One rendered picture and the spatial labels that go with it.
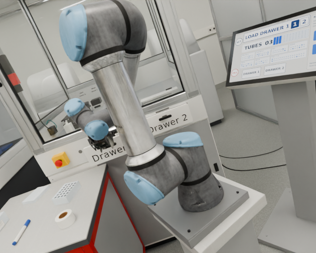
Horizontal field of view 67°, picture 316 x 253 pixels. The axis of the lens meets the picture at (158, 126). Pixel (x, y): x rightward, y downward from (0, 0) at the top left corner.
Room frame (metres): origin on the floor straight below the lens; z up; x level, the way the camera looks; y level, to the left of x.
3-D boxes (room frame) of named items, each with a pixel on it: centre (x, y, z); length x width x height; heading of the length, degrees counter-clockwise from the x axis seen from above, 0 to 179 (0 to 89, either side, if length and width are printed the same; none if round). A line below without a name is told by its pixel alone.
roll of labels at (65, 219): (0.85, 0.49, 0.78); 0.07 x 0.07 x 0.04
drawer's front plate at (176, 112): (1.29, -0.06, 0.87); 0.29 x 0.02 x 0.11; 88
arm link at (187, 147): (0.67, -0.05, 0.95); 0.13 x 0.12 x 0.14; 123
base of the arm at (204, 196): (0.67, -0.05, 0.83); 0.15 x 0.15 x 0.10
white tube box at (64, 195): (1.07, 0.54, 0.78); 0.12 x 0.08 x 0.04; 162
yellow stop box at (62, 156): (1.30, 0.59, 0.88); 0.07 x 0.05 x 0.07; 88
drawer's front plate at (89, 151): (1.18, 0.26, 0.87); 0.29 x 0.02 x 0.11; 88
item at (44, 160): (1.78, 0.20, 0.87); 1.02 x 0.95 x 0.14; 88
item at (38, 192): (1.21, 0.76, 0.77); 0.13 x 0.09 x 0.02; 159
